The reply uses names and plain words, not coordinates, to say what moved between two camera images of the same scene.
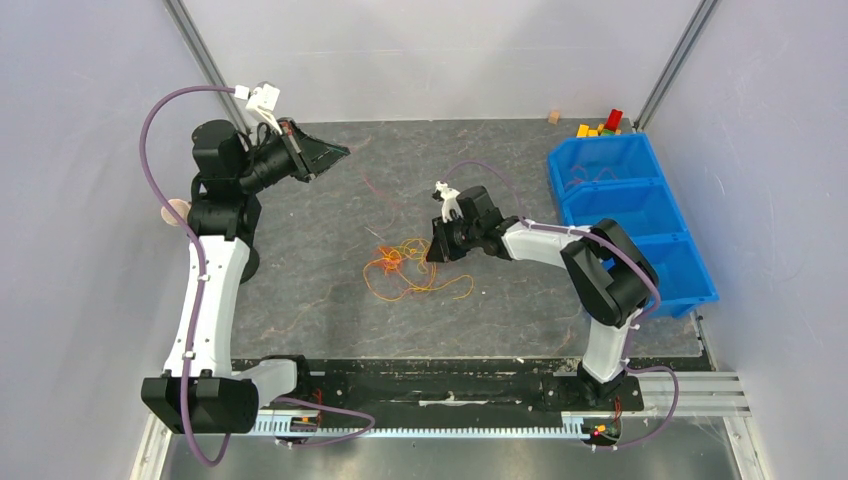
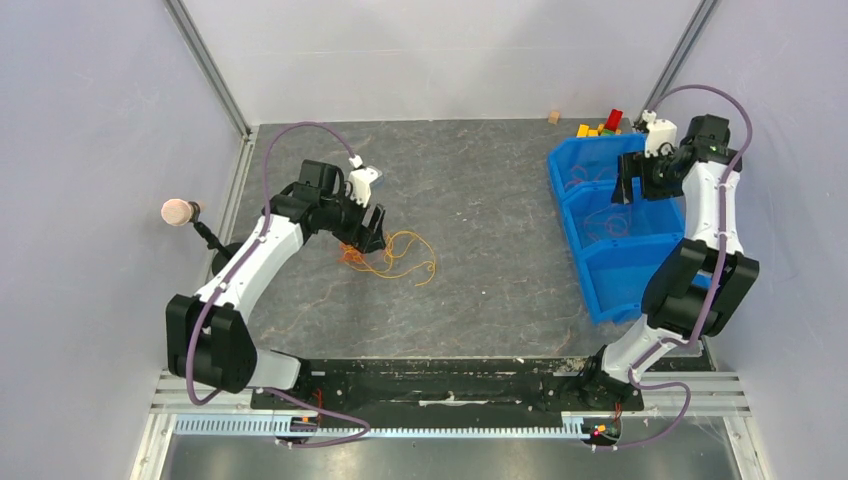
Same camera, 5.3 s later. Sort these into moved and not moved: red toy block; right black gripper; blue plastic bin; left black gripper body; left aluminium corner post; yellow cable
Moved: yellow cable; left black gripper body; right black gripper
Not moved: blue plastic bin; red toy block; left aluminium corner post
